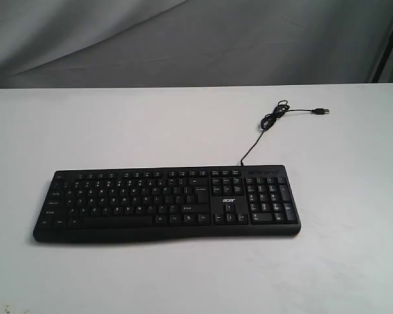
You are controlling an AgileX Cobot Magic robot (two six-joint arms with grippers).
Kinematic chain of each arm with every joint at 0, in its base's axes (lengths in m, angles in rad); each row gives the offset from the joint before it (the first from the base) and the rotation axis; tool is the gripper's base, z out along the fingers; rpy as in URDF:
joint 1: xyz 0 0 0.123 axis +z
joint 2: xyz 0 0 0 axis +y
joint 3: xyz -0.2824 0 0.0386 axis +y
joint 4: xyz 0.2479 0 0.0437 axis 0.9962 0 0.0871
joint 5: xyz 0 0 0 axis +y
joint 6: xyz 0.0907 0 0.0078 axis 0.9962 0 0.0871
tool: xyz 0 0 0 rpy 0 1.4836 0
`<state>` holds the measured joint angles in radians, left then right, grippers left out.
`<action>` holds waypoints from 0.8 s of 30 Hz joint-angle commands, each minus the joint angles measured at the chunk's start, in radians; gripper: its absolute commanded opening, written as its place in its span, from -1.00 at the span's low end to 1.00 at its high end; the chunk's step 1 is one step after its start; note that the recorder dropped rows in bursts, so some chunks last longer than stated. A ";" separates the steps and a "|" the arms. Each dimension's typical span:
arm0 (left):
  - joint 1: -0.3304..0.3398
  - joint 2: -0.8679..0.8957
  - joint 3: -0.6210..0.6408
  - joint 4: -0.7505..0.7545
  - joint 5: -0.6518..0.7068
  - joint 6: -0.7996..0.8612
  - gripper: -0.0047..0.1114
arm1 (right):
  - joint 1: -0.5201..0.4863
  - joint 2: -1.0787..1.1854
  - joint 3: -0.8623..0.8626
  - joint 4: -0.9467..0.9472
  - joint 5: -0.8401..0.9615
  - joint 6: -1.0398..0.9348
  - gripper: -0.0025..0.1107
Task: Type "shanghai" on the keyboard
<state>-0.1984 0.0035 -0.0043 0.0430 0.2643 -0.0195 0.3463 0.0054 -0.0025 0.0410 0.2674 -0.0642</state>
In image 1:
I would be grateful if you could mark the grey backdrop cloth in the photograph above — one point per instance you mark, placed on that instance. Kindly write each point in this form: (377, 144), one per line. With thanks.
(143, 44)

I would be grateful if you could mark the black acer keyboard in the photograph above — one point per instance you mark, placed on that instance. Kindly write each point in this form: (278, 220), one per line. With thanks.
(158, 204)

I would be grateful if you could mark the black stand pole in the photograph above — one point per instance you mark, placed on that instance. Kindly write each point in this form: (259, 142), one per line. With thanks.
(384, 59)

